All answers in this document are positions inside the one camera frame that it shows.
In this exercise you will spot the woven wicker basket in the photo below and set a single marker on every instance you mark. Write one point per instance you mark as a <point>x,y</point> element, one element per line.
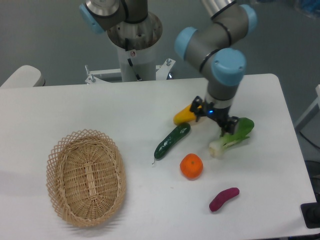
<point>86,178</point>

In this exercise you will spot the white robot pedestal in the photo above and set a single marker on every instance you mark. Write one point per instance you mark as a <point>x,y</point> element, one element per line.
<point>136,46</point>

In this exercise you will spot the green cucumber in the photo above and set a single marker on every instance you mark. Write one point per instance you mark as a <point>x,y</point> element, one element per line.
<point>177,134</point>

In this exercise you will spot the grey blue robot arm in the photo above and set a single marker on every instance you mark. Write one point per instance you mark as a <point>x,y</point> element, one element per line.
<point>209,51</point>

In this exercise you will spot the orange tangerine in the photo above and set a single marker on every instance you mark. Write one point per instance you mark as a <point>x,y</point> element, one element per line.
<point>191,166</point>

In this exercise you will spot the black device at table edge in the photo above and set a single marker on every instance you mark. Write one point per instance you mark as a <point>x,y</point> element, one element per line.
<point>311,214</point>

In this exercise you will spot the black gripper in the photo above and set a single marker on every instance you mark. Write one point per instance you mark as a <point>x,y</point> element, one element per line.
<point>228,124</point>

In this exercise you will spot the green bok choy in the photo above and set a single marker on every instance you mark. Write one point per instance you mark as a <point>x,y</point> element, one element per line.
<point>227,140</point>

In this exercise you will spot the white chair armrest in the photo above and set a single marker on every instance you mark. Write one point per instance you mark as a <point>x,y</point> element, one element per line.
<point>24,77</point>

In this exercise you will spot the purple sweet potato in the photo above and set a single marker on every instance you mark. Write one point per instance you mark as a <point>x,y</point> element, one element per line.
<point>222,197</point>

